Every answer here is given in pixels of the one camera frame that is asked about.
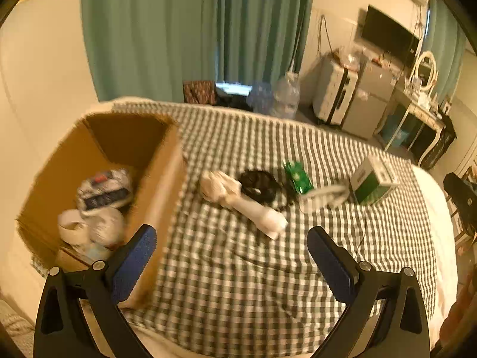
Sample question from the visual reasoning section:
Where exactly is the green checkered tablecloth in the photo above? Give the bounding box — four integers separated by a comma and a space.
31, 100, 439, 358

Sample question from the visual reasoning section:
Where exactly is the white tape roll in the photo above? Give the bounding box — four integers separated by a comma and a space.
58, 209, 91, 246

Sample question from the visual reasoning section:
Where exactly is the white dressing table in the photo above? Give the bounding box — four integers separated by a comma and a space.
374, 87, 445, 166

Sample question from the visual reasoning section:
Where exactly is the brown patterned bag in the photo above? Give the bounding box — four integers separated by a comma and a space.
183, 81, 217, 105

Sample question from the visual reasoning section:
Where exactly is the black hair tie bundle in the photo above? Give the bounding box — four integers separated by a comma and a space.
238, 169, 288, 209

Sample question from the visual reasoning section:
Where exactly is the clear plastic water jug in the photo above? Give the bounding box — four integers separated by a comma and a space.
270, 71, 301, 120

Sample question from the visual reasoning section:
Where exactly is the grey mini fridge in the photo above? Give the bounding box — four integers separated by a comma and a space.
342, 60, 396, 140

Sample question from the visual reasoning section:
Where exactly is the white suitcase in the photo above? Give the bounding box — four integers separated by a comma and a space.
312, 55, 358, 125

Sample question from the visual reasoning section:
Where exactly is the black wall television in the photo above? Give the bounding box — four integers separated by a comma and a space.
361, 5, 419, 68

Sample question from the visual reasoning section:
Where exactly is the white cylindrical bottle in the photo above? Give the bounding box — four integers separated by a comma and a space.
228, 196, 289, 240

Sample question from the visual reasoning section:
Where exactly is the oval white vanity mirror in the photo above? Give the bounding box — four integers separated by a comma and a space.
407, 51, 438, 99

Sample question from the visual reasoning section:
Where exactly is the brown cardboard box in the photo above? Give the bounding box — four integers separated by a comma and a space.
17, 112, 187, 309

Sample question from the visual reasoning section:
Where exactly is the teal curtain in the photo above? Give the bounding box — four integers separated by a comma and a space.
81, 0, 313, 103

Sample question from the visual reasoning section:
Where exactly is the green white carton box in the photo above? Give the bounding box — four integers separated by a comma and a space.
350, 155, 399, 206

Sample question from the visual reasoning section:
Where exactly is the white comb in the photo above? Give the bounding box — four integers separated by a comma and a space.
298, 184, 350, 214

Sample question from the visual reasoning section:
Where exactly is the green small packet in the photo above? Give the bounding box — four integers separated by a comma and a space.
283, 162, 314, 196

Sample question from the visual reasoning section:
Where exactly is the silver foil snack packet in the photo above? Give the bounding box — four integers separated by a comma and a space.
76, 168, 133, 215

